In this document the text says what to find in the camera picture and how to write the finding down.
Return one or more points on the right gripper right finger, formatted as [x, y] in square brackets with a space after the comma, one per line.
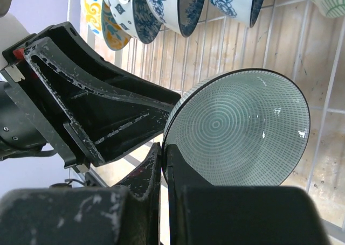
[178, 174]

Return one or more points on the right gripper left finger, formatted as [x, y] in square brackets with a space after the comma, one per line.
[140, 219]

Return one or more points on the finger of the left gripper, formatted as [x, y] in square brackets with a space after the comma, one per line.
[98, 128]
[101, 75]

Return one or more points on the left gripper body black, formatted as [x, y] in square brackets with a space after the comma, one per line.
[26, 128]

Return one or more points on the pale green ringed bowl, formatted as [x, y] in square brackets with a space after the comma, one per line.
[248, 127]

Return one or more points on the white wire dish rack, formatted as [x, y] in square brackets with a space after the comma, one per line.
[290, 37]

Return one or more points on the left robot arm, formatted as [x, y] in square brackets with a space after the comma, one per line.
[59, 96]

